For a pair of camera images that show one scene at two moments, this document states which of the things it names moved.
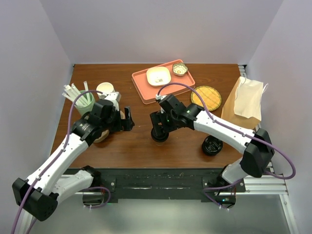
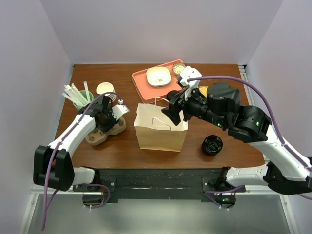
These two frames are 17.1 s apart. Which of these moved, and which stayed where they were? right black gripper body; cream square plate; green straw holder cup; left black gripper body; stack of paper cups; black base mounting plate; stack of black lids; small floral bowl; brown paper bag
Moved: left black gripper body; brown paper bag; right black gripper body
Stayed: black base mounting plate; small floral bowl; cream square plate; stack of paper cups; stack of black lids; green straw holder cup
